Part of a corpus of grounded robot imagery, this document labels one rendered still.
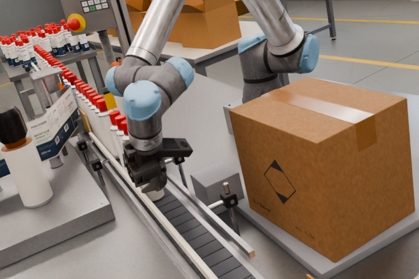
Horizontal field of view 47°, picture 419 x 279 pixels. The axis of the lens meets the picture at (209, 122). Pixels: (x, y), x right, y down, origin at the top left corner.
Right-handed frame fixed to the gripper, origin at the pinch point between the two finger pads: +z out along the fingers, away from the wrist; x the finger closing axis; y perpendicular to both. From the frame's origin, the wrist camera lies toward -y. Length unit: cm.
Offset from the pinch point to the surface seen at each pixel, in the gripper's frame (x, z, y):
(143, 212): 2.4, 5.0, 5.9
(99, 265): 10.3, 6.0, 20.9
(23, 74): -204, 125, 12
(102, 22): -57, -10, -8
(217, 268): 31.1, -11.7, 0.8
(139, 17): -232, 129, -86
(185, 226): 14.8, -2.4, -0.1
